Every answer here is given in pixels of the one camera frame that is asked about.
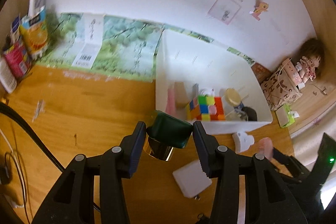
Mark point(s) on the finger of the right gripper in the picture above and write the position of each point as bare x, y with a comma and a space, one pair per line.
295, 168

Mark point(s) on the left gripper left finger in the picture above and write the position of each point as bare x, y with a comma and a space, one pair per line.
70, 200

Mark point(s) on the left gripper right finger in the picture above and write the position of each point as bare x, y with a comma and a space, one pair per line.
268, 199

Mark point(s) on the green gold perfume bottle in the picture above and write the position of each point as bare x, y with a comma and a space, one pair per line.
166, 134

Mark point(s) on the green tissue pack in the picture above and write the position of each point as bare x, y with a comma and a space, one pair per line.
286, 116

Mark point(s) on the white plastic adapter piece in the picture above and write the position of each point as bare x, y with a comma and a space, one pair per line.
242, 141

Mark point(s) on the brown letter print bag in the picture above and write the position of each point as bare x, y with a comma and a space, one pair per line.
278, 90

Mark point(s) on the white power adapter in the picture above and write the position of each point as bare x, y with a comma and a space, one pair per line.
191, 179

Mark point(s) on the brown cardboard drawing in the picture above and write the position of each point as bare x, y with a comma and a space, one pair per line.
260, 72

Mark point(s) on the colourful rubik's cube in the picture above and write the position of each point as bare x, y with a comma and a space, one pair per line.
205, 108

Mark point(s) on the brown haired rag doll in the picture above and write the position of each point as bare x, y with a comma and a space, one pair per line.
312, 60

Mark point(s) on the white plastic storage bin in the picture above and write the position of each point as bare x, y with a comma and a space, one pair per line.
184, 59

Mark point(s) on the beige soap block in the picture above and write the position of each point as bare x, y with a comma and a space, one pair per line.
181, 96

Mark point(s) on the white lotion bottle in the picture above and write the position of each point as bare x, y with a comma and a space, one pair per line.
7, 78

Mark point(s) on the pink snack packet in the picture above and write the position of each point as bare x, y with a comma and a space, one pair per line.
17, 58

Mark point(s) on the green landscape poster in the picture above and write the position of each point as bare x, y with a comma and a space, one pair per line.
128, 48

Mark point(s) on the orange juice carton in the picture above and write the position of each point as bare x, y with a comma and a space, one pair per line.
35, 34

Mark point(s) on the blue white tube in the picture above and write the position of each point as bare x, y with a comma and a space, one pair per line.
15, 29

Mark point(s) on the pony wall sticker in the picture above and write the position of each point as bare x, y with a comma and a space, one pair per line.
259, 9

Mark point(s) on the pink square wall sticker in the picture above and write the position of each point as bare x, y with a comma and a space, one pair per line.
224, 10

